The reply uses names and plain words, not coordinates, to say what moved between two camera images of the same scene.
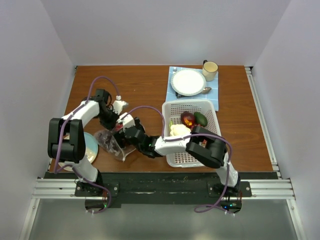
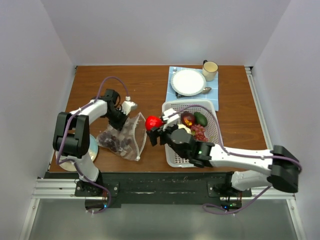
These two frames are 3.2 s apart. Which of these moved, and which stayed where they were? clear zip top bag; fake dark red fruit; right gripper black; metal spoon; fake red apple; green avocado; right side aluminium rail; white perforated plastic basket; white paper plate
Moved: clear zip top bag; fake red apple; right gripper black
Stayed: fake dark red fruit; green avocado; metal spoon; right side aluminium rail; white paper plate; white perforated plastic basket
